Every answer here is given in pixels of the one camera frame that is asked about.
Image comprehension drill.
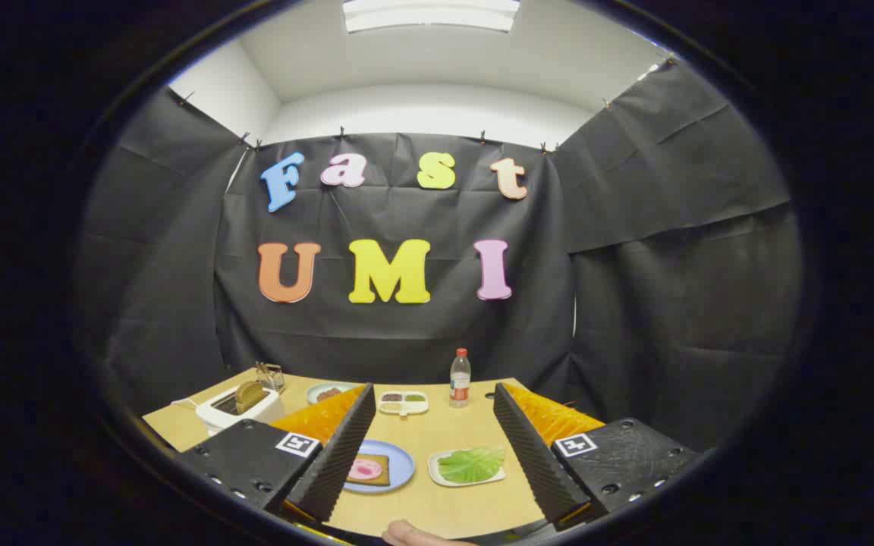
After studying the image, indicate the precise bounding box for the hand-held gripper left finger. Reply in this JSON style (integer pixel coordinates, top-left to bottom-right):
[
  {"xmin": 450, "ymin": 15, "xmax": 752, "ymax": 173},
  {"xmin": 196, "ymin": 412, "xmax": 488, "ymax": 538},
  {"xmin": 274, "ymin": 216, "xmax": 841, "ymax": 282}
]
[{"xmin": 178, "ymin": 383, "xmax": 377, "ymax": 524}]

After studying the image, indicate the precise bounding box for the clear bottle red cap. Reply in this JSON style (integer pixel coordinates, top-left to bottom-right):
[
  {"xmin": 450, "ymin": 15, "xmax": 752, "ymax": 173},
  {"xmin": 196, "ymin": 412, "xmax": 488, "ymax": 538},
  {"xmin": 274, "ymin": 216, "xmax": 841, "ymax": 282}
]
[{"xmin": 449, "ymin": 348, "xmax": 472, "ymax": 409}]

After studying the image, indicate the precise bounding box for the white toaster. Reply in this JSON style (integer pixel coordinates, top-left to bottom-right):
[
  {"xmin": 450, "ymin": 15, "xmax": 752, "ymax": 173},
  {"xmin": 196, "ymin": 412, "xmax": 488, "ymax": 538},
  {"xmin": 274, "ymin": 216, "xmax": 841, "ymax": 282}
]
[{"xmin": 196, "ymin": 383, "xmax": 286, "ymax": 437}]

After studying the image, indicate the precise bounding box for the wire utensil holder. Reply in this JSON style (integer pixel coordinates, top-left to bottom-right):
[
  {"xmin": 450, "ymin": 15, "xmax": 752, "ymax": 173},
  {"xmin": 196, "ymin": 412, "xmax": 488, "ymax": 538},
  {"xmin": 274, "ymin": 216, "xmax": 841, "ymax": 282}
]
[{"xmin": 255, "ymin": 362, "xmax": 286, "ymax": 393}]

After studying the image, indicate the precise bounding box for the green lettuce leaf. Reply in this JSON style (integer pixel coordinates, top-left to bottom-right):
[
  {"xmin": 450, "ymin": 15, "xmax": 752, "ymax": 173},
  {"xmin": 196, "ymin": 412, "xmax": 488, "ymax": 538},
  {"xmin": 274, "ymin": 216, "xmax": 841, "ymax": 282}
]
[{"xmin": 437, "ymin": 447, "xmax": 506, "ymax": 485}]

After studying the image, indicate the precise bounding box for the white ceiling light panel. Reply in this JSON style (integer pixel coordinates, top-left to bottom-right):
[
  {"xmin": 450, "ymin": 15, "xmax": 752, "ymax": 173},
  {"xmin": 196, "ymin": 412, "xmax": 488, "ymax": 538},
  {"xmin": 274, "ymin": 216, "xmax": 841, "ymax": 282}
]
[{"xmin": 342, "ymin": 0, "xmax": 521, "ymax": 33}]

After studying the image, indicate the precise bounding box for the black backdrop cloth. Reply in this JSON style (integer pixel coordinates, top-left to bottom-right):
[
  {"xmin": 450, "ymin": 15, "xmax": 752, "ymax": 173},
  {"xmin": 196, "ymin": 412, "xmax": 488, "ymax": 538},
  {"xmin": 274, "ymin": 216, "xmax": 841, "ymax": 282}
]
[{"xmin": 77, "ymin": 61, "xmax": 806, "ymax": 456}]

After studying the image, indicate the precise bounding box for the blue round plate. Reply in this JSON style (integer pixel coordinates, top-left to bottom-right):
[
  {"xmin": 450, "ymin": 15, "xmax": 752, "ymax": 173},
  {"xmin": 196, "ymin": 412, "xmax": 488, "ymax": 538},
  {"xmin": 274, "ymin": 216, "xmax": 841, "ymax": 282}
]
[{"xmin": 344, "ymin": 439, "xmax": 416, "ymax": 494}]

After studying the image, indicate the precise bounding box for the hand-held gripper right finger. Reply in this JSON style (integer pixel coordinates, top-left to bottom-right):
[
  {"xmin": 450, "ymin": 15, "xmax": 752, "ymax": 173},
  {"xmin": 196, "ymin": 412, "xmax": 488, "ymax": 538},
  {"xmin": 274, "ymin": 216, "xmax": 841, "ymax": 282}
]
[{"xmin": 492, "ymin": 382, "xmax": 702, "ymax": 532}]

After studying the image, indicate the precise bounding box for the square bread slice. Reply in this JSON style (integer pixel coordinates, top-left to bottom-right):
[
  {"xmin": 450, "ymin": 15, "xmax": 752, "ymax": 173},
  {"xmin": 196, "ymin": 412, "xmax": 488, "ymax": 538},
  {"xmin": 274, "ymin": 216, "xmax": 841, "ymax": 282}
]
[{"xmin": 347, "ymin": 453, "xmax": 391, "ymax": 487}]

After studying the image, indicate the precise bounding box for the white divided seed tray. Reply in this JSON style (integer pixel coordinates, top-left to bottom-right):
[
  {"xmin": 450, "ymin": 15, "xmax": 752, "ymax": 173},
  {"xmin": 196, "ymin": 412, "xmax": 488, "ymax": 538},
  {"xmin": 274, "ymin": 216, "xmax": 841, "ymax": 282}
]
[{"xmin": 378, "ymin": 391, "xmax": 430, "ymax": 418}]

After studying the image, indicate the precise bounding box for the pale green round plate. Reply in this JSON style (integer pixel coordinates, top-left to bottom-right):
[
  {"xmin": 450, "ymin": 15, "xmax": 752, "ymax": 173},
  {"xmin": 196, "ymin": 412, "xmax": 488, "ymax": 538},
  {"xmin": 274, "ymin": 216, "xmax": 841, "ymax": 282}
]
[{"xmin": 306, "ymin": 381, "xmax": 366, "ymax": 405}]

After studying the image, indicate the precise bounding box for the round-topped brown bread slice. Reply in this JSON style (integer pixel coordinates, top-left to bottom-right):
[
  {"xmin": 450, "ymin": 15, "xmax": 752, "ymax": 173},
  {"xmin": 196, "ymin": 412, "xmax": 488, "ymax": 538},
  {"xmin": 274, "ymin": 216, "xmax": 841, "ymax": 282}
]
[{"xmin": 234, "ymin": 381, "xmax": 267, "ymax": 414}]

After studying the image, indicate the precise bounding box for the white square plate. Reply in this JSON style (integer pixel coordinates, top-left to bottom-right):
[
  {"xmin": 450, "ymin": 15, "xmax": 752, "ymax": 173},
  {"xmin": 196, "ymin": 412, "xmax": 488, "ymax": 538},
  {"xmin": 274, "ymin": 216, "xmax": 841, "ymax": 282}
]
[{"xmin": 428, "ymin": 447, "xmax": 507, "ymax": 488}]

